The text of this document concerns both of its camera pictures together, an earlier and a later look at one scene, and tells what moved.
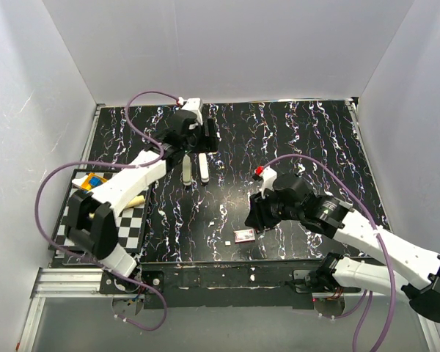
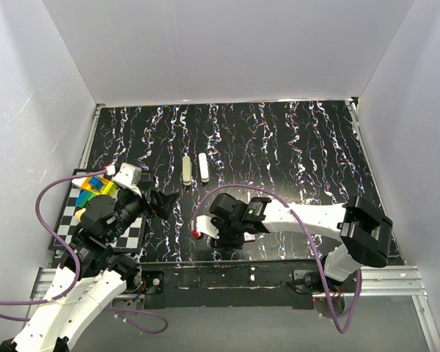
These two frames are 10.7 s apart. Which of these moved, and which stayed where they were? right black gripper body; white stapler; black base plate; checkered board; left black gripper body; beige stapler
Moved: right black gripper body; left black gripper body
Stayed: beige stapler; white stapler; checkered board; black base plate
